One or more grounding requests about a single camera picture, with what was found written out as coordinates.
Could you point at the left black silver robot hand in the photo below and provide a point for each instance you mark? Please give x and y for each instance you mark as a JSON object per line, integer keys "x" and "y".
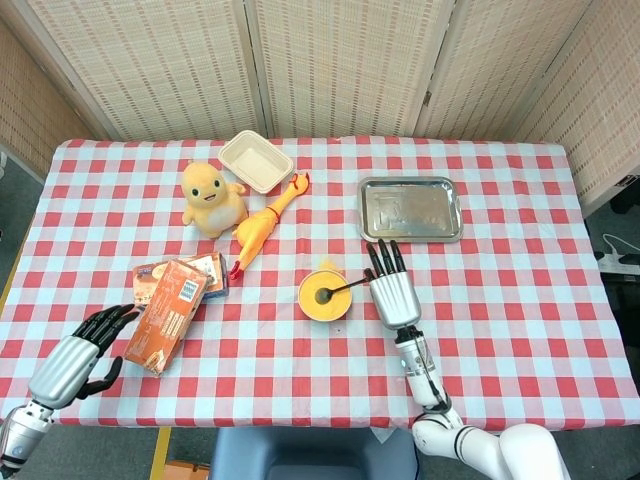
{"x": 62, "y": 365}

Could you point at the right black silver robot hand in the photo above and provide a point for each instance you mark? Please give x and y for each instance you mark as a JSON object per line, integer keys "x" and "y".
{"x": 397, "y": 300}

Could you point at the dark metal spoon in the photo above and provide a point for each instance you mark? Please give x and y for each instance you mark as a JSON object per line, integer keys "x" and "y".
{"x": 345, "y": 286}

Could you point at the long orange carton box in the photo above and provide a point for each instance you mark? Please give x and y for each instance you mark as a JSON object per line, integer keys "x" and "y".
{"x": 165, "y": 315}

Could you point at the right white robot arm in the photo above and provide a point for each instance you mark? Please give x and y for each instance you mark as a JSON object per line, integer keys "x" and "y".
{"x": 417, "y": 372}

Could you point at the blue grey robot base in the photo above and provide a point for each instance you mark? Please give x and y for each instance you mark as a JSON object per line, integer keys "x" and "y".
{"x": 315, "y": 455}

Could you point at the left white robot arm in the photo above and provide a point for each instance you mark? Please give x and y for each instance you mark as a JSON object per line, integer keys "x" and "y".
{"x": 22, "y": 435}

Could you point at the yellow bowl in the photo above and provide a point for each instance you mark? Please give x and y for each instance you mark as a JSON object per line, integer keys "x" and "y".
{"x": 325, "y": 317}

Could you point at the rectangular metal tray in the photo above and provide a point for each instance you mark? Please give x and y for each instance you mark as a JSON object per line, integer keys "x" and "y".
{"x": 410, "y": 210}

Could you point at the red white checkered tablecloth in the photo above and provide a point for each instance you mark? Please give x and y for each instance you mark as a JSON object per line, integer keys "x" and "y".
{"x": 280, "y": 370}

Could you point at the yellow rubber chicken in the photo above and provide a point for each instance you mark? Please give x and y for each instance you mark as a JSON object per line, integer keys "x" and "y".
{"x": 255, "y": 230}

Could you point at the orange floor box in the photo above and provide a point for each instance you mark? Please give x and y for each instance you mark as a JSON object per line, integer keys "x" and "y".
{"x": 187, "y": 471}

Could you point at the blue orange snack box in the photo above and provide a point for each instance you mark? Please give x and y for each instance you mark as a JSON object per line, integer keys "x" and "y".
{"x": 216, "y": 272}

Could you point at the beige rectangular food container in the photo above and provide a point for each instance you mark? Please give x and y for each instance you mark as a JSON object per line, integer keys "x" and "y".
{"x": 255, "y": 160}

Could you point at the metal screen hinge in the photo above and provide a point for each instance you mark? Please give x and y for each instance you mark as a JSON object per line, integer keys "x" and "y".
{"x": 427, "y": 97}

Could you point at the yellow plush toy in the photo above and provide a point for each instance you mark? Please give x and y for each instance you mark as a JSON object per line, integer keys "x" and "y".
{"x": 210, "y": 200}

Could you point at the white power strip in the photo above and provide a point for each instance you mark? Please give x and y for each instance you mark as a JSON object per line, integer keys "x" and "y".
{"x": 620, "y": 262}

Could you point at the woven folding screen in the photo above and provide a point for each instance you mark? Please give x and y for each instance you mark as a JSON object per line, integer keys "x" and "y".
{"x": 340, "y": 65}

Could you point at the black floor object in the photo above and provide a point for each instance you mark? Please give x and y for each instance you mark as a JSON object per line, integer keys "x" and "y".
{"x": 627, "y": 202}

